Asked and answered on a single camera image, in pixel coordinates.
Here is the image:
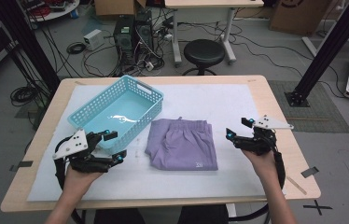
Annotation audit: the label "coiled black cable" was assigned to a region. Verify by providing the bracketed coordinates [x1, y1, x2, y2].
[65, 41, 88, 56]
[9, 84, 40, 107]

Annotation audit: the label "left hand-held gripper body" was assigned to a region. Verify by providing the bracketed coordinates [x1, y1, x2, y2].
[52, 129, 112, 174]

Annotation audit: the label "white table mat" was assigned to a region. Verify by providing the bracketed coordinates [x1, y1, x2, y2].
[27, 83, 286, 203]

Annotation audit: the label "black tape cross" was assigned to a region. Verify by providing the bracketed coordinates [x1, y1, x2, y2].
[302, 199, 333, 217]

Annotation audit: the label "person's left hand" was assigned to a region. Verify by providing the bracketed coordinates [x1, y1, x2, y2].
[63, 165, 105, 193]

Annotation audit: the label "black metal stand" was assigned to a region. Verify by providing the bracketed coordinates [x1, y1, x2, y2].
[0, 0, 62, 94]
[284, 0, 349, 108]

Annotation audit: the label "black tape strip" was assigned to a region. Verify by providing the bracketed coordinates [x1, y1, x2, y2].
[300, 166, 320, 179]
[8, 160, 35, 173]

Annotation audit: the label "person's dark-clothed legs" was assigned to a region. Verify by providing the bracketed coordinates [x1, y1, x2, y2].
[93, 203, 230, 224]

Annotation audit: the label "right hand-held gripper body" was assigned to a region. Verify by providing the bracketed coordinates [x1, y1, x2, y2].
[235, 114, 295, 156]

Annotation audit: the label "grey floor mat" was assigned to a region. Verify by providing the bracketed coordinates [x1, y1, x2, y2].
[267, 79, 349, 134]

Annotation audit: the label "black round stool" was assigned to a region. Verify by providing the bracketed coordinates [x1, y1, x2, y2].
[182, 38, 227, 77]

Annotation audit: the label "person's right hand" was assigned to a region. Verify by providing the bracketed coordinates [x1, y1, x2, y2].
[241, 149, 279, 183]

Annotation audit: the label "thin wooden stick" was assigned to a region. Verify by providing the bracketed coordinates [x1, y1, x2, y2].
[286, 175, 308, 196]

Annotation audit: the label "white-legged wooden desk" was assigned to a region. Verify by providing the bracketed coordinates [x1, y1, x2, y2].
[164, 0, 265, 66]

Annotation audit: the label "light blue plastic basket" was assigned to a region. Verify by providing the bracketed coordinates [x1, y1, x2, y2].
[67, 75, 165, 156]

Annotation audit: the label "round white table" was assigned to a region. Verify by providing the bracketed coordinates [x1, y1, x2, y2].
[22, 0, 80, 23]

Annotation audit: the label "black computer tower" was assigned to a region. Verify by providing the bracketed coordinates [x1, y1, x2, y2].
[113, 10, 156, 67]

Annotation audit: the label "white box device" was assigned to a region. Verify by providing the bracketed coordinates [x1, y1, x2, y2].
[82, 28, 105, 51]

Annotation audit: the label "cardboard box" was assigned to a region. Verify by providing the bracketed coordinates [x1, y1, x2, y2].
[93, 0, 147, 18]
[269, 0, 336, 36]

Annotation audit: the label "folded purple shorts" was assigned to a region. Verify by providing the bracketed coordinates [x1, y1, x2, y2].
[145, 117, 219, 172]

